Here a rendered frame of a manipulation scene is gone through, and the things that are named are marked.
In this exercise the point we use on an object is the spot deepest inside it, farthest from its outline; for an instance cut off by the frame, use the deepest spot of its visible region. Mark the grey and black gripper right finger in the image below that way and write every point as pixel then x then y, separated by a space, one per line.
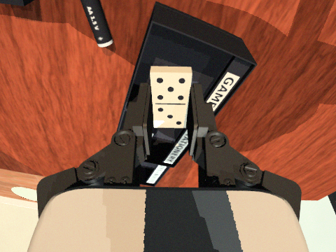
pixel 224 166

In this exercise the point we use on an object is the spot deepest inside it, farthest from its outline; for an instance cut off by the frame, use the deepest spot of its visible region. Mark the dark grey rack of labelled bins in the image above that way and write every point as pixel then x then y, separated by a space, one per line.
pixel 176 39

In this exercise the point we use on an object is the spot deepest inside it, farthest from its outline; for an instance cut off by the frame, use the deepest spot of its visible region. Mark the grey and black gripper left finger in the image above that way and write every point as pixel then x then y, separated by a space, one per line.
pixel 116 162

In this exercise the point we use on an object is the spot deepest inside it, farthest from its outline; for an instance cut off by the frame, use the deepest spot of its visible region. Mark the white domino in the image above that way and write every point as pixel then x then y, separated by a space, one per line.
pixel 170 87

